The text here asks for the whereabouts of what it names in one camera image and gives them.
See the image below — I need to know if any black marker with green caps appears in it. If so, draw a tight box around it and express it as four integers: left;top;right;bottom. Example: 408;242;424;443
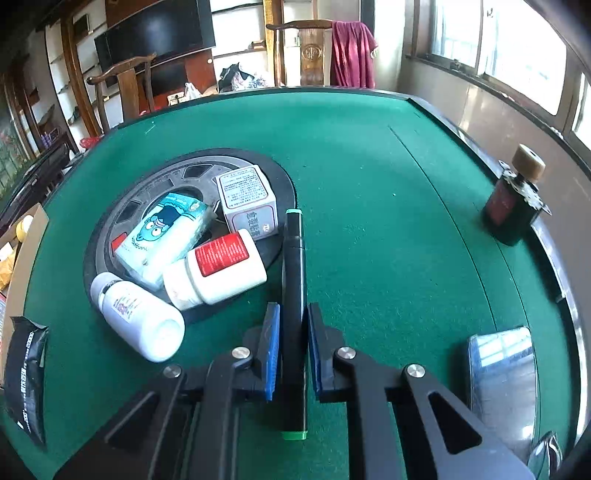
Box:
280;209;309;439

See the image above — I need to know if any dark red cloth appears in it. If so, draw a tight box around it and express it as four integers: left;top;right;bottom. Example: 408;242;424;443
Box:
329;20;378;89

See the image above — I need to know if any white printed carton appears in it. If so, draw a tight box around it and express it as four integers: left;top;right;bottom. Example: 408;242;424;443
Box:
216;166;278;241

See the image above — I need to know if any wooden chair with carved back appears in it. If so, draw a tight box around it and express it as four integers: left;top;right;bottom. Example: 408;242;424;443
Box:
266;19;334;88

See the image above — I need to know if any gold foil snack packet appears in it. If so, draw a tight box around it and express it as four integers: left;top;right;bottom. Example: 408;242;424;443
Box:
0;242;18;291

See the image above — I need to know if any blue cartoon tissue pack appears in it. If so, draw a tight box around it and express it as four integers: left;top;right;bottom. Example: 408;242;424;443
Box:
115;191;218;291

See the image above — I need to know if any wooden armchair with curved back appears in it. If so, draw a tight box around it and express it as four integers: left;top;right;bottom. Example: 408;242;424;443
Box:
87;53;158;136

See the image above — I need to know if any dark bottle with wooden cap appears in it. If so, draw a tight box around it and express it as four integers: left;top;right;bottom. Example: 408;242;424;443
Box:
482;144;552;247

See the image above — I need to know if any white bottle with red label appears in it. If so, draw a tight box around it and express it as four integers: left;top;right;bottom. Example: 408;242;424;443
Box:
163;228;267;310

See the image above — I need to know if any pile of printed bags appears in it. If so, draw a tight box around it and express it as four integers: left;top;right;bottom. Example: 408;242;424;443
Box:
218;62;273;93

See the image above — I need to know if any plain white plastic bottle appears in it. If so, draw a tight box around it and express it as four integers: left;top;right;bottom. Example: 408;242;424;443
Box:
90;272;185;363

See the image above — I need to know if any silver foil packet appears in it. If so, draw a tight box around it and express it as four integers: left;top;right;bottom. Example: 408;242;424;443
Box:
468;327;539;459

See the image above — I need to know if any cardboard box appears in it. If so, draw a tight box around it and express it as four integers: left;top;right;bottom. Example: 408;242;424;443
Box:
0;203;50;324

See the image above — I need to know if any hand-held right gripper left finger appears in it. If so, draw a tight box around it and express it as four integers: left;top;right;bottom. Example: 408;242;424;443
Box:
53;302;281;480

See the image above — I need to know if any black television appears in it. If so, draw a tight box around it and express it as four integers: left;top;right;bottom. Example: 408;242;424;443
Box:
93;0;217;86

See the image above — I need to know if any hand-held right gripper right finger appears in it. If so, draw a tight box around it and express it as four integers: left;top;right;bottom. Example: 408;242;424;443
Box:
308;302;539;480

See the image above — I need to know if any black snack packet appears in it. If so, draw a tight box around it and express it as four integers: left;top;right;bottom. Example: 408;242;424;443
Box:
2;315;49;446

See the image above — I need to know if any wooden wall shelf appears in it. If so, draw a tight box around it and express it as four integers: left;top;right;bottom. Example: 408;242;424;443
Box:
25;9;105;153

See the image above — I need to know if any round silver table centre panel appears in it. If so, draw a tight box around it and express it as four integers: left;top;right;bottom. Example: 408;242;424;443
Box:
83;148;295;324

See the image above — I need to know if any window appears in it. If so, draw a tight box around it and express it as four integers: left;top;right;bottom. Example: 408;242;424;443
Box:
413;0;591;148

